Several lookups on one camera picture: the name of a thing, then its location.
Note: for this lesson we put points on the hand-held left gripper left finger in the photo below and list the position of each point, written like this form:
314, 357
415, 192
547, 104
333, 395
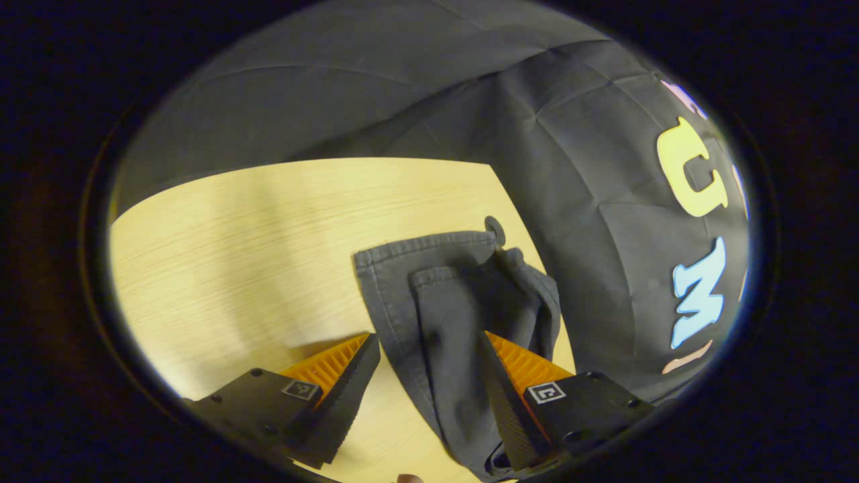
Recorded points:
349, 396

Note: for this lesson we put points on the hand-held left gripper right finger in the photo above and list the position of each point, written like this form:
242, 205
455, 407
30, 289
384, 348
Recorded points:
510, 409

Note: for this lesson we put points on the dark grey jeans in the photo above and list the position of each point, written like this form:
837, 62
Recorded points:
443, 315

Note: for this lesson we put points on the black round table grommet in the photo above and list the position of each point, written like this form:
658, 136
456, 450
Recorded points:
495, 231

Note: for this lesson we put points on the black backdrop cloth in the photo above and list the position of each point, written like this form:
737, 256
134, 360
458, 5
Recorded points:
570, 168

